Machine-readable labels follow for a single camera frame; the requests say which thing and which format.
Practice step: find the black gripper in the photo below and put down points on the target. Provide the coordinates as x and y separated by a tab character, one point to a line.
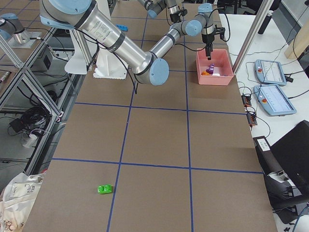
174	17
207	38

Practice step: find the purple curved block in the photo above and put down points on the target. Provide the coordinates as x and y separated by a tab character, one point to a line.
210	69

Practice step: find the long blue studded block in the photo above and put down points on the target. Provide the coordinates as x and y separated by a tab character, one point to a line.
122	27

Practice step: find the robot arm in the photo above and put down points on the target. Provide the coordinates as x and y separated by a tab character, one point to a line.
171	6
148	67

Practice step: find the pink plastic box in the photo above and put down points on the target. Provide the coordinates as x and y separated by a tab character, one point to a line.
223	73

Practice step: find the teach pendant far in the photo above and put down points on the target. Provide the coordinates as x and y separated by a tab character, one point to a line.
269	72

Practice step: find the teach pendant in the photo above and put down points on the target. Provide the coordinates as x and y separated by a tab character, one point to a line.
273	100
269	72

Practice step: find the teach pendant near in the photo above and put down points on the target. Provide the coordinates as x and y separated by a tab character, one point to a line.
273	100

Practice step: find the green toy block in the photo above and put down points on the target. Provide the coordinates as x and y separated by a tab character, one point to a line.
104	189

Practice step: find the white shopping bag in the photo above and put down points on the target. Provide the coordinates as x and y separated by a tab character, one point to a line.
17	200

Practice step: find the aluminium frame post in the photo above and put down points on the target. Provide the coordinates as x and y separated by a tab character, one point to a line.
256	25

